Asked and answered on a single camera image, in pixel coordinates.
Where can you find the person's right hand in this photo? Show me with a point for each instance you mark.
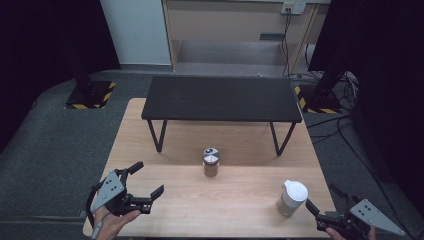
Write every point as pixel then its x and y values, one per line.
pixel 332 234

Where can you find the person's left hand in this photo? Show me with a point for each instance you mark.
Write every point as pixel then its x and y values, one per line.
pixel 111 225

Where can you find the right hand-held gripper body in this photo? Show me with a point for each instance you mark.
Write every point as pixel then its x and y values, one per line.
pixel 373 216

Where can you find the white wall power outlet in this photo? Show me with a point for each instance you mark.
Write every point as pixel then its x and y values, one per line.
pixel 293 7

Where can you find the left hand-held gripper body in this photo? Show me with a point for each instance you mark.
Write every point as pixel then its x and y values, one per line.
pixel 108 191

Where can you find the black metal-leg shelf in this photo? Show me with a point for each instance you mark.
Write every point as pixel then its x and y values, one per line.
pixel 221 98

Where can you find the grey lid spice jar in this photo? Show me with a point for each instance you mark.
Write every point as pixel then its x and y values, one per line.
pixel 211 163

